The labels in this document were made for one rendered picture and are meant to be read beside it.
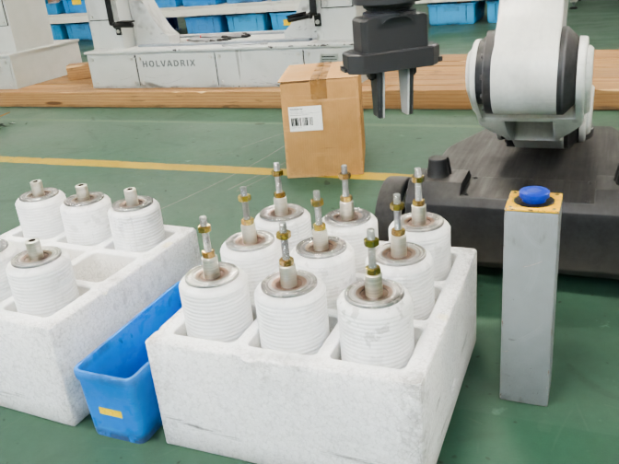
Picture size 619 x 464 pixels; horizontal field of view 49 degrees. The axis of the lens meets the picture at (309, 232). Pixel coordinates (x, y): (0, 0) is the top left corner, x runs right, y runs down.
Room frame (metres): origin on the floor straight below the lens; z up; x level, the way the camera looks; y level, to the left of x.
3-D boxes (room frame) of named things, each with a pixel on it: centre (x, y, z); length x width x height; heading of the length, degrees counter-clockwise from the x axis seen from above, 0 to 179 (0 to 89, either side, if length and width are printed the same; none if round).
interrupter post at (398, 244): (0.86, -0.12, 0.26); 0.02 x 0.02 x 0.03
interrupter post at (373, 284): (0.75, -0.07, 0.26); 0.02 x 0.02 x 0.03
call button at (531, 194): (0.86, -0.31, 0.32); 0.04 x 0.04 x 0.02
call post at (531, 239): (0.86, -0.31, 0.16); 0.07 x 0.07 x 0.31; 66
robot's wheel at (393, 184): (1.34, -0.19, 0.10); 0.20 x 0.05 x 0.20; 155
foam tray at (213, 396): (0.91, -0.02, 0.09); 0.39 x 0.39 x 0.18; 66
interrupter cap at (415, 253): (0.86, -0.12, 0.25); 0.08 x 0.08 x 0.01
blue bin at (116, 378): (0.96, 0.26, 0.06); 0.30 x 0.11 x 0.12; 155
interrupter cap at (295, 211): (1.06, 0.04, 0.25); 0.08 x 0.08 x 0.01
